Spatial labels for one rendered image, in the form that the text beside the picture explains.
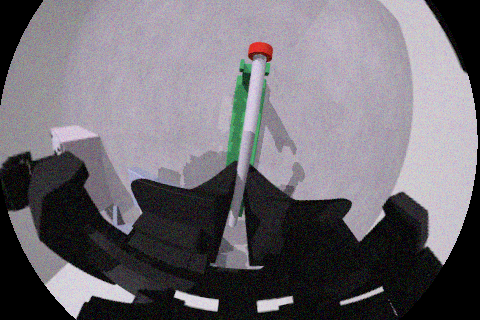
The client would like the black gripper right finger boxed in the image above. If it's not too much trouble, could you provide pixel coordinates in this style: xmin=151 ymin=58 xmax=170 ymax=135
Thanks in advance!
xmin=243 ymin=163 xmax=352 ymax=267

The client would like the grey pin with red cap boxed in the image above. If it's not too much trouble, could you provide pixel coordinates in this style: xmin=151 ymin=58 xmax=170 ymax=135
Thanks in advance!
xmin=228 ymin=41 xmax=273 ymax=228

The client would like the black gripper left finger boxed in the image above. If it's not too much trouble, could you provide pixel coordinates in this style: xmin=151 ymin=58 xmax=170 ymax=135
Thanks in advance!
xmin=131 ymin=160 xmax=237 ymax=263

